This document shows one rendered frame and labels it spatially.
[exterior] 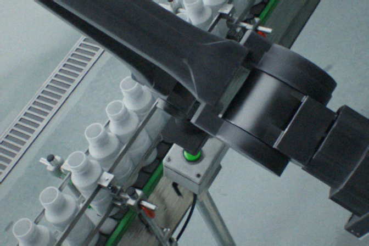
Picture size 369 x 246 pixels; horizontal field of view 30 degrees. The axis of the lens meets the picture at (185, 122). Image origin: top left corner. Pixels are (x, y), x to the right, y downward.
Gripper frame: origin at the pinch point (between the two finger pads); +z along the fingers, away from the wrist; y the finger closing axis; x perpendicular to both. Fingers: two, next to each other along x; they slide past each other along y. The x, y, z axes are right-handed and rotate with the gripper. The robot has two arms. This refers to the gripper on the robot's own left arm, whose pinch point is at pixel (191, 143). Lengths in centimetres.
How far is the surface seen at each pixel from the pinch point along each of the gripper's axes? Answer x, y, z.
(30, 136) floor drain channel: -99, -33, 159
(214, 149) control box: 3.2, -2.6, 4.0
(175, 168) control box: -0.8, 4.2, 4.2
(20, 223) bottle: -19.1, 26.3, 5.7
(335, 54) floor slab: 0, -114, 123
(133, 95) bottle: -16.3, -5.4, 5.9
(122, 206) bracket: -7.9, 12.4, 14.1
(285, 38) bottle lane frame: -2, -49, 31
